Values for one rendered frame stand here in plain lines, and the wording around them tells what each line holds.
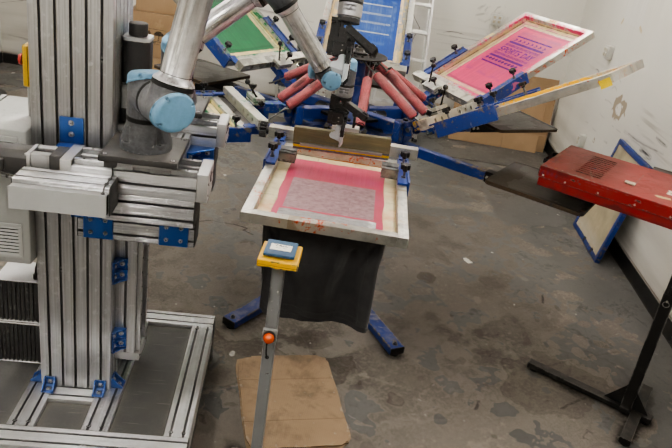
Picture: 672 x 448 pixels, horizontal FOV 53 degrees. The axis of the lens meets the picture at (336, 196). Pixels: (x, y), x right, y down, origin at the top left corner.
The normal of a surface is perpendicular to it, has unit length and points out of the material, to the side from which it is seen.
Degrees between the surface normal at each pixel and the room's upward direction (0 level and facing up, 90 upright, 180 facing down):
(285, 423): 0
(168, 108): 97
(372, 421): 0
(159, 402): 0
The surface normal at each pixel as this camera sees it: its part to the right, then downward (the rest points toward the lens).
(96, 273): 0.04, 0.40
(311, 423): 0.15, -0.91
